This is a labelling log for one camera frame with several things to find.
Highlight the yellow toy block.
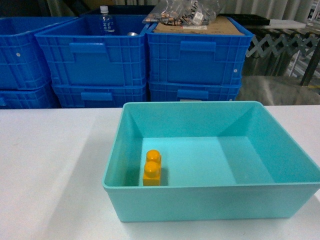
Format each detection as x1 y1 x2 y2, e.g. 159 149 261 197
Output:
142 149 162 186

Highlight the blue crate bottom right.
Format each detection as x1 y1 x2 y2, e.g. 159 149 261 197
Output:
148 82 242 102

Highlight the blue crate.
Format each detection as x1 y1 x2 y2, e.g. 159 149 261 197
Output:
35 14 149 87
146 17 254 85
0 83 61 109
0 16 74 90
148 82 242 102
52 84 147 108

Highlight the blue crate top right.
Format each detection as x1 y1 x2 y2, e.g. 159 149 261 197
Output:
146 17 254 85

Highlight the teal plastic tray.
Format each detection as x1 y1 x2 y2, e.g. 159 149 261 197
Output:
102 101 320 222

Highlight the silver metal can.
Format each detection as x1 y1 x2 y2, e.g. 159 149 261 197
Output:
127 32 139 37

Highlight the blue crate bottom middle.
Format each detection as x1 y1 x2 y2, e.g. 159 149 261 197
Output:
52 84 147 108

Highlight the blue crate top middle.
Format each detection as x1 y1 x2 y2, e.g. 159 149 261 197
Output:
35 14 149 87

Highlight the clear plastic water bottle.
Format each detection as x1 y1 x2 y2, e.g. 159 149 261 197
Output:
99 5 115 36

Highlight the clear bag of parts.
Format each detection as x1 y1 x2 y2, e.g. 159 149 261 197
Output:
142 0 226 27

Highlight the brown cardboard sheet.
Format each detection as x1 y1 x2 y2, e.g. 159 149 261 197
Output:
153 16 244 36

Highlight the blue crate bottom left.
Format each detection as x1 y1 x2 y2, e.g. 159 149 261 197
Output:
0 83 61 109

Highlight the blue crate top left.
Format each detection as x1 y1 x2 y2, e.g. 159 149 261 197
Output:
0 16 74 90

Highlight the grey scissor gate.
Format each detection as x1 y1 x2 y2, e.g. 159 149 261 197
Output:
246 32 320 76

